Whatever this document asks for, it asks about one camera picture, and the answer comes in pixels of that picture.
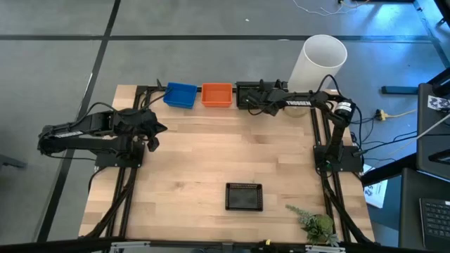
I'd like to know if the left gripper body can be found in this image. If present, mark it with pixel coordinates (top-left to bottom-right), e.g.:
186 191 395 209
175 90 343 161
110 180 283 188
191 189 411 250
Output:
117 108 158 141

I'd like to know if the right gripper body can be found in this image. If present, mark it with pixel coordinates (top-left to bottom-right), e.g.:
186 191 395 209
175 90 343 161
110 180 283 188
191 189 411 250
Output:
255 88 281 117

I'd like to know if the blue plastic basket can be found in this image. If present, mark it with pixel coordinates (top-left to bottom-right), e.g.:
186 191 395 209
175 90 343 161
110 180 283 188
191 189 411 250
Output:
163 98 196 110
163 82 198 108

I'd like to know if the table lamp white shade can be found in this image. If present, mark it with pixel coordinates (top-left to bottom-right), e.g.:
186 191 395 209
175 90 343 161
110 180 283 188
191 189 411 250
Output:
283 34 348 118

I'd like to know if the dark desk foot bar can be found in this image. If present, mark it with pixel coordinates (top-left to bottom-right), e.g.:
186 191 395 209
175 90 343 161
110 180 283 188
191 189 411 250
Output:
381 85 420 95

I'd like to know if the grey furniture foot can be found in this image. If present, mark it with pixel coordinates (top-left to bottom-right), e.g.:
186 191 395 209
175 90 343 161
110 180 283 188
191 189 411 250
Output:
0 153 28 170

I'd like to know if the green artificial plant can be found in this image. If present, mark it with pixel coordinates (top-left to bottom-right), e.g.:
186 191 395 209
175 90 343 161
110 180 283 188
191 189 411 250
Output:
285 204 340 247

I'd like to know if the white printed paper sheet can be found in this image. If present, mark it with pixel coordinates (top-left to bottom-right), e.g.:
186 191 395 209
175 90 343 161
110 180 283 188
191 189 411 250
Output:
363 164 388 209

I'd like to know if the black crossbar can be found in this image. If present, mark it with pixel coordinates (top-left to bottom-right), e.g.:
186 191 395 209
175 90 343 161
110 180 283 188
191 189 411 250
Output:
0 238 450 253

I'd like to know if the thin white rod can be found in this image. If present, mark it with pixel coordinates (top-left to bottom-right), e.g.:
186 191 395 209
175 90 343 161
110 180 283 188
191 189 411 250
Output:
388 112 450 156

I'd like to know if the black desk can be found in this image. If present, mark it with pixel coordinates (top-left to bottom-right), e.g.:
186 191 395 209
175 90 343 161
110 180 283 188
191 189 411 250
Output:
416 68 450 181

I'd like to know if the white marker sheet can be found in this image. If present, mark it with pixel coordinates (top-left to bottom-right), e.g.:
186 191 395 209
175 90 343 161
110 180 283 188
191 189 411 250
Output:
427 94 450 110

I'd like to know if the black stand leg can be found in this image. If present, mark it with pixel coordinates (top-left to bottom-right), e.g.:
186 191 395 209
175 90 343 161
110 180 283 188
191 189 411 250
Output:
413 0 450 67

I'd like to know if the black side table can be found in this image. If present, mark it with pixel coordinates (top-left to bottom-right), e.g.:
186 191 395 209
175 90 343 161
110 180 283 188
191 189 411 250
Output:
399 167 450 253

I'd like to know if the black equipment stand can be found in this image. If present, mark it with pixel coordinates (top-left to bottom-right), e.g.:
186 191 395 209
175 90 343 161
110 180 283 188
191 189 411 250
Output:
435 0 450 26

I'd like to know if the black keyboard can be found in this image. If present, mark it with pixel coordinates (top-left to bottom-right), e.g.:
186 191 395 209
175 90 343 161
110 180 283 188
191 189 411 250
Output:
418 197 450 251

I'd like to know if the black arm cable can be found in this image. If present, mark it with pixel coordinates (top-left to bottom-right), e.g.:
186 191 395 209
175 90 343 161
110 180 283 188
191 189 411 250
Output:
75 87 174 119
316 74 344 103

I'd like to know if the black aluminium frame rail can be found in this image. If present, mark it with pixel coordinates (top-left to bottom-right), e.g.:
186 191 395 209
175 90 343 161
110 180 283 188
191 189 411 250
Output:
309 107 340 243
105 86 140 238
119 86 148 238
319 105 352 243
135 85 323 94

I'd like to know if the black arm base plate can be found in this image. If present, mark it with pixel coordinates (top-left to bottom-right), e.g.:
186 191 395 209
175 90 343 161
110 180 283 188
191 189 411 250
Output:
314 145 364 173
94 140 146 169

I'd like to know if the black diagonal frame brace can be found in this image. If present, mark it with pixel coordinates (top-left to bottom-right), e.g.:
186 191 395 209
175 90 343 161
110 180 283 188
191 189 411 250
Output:
84 174 137 239
321 175 374 244

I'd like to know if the thin white floor cable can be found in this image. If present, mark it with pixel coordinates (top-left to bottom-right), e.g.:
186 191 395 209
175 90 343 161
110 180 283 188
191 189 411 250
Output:
291 0 370 17

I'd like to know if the silver metal bracket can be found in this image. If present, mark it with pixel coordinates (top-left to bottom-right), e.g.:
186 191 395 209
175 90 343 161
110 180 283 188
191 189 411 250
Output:
109 241 151 253
304 245 346 253

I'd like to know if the yellow floor cable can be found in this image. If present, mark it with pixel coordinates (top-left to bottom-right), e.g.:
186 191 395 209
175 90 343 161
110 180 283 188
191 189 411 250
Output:
385 108 418 119

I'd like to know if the black floor cable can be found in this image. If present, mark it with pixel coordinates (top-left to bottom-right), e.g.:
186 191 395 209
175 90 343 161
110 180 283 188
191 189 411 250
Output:
352 131 419 157

